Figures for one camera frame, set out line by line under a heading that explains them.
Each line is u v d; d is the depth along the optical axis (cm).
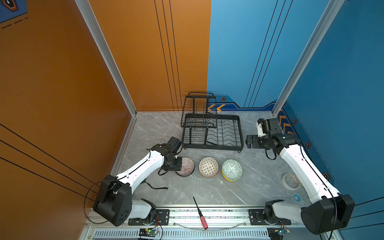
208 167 89
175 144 68
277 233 70
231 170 86
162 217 73
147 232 71
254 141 71
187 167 88
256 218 72
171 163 70
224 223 73
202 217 73
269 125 60
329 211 38
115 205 42
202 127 85
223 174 83
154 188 83
